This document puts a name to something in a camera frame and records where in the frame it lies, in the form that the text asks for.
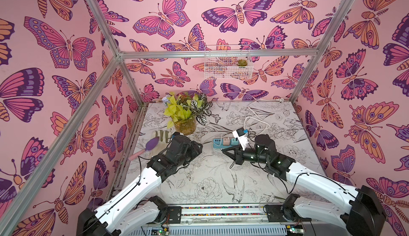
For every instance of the pink purple hairbrush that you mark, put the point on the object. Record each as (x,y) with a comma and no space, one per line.
(148,147)

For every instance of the blue power strip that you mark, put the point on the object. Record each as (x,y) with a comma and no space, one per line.
(217,144)

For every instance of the pink usb charger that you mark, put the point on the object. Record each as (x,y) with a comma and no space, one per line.
(226,141)

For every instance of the beige striped cloth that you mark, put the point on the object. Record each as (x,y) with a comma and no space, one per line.
(164,138)

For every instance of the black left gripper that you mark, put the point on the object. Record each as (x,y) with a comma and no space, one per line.
(194,149)

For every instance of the white wire wall basket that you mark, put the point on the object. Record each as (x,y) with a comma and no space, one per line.
(221,64)

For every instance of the teal usb charger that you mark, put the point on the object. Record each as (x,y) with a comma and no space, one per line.
(234,141)

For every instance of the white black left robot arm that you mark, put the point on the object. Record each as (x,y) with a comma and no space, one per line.
(137,191)

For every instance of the potted plant in glass jar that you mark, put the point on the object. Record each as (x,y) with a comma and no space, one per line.
(186,110)

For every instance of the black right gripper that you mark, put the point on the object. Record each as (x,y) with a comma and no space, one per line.
(240,155)

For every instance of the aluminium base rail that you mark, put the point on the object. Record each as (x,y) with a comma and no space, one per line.
(227,214)

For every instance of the small green succulent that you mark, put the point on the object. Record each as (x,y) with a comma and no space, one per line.
(242,63)

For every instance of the aluminium cage frame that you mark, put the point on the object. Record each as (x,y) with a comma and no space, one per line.
(59,152)

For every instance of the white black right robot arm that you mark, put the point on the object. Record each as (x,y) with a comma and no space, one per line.
(357,210)

